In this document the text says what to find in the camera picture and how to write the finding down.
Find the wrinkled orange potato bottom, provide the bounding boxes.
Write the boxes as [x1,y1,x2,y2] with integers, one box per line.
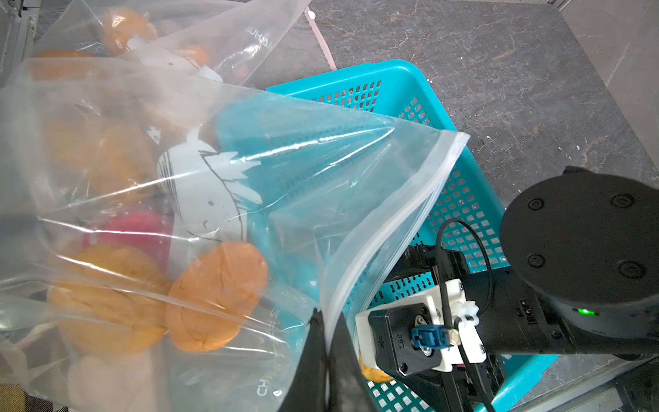
[166,242,269,353]

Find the teal plastic basket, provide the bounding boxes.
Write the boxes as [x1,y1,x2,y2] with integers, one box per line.
[215,58,559,412]

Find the clear pink-print zipper bag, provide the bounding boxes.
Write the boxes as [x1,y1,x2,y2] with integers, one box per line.
[304,7,337,71]

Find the clear plastic bag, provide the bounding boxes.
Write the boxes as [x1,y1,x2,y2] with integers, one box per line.
[0,56,471,412]
[34,1,309,86]

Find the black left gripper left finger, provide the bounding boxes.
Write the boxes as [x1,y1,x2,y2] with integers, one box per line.
[279,309,327,412]

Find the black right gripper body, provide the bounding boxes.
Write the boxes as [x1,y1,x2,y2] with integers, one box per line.
[391,245,499,411]

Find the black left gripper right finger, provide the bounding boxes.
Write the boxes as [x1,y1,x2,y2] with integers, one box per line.
[327,314,379,412]

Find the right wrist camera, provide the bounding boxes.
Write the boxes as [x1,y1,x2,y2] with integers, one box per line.
[355,279,487,376]

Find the smooth brown potato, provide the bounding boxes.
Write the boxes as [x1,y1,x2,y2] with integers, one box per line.
[30,49,93,81]

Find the pink plush doll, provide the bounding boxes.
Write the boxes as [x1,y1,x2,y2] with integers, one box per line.
[82,208,173,272]

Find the plaid fabric pouch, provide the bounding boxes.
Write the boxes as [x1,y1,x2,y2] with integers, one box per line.
[0,384,69,412]

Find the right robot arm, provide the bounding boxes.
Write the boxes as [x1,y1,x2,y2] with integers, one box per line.
[365,167,658,411]

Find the large yellow potato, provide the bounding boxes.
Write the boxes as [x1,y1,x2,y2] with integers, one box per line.
[48,244,171,355]

